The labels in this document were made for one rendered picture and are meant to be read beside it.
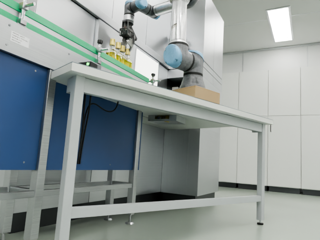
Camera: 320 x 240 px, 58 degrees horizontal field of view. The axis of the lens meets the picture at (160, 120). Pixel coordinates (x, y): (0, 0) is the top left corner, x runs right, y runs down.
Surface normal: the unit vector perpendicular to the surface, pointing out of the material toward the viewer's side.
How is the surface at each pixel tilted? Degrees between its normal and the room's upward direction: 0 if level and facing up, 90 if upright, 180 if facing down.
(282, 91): 90
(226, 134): 90
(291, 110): 90
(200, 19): 90
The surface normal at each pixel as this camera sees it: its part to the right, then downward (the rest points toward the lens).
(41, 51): 0.89, -0.01
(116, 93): 0.67, -0.06
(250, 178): -0.45, -0.15
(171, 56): -0.72, -0.01
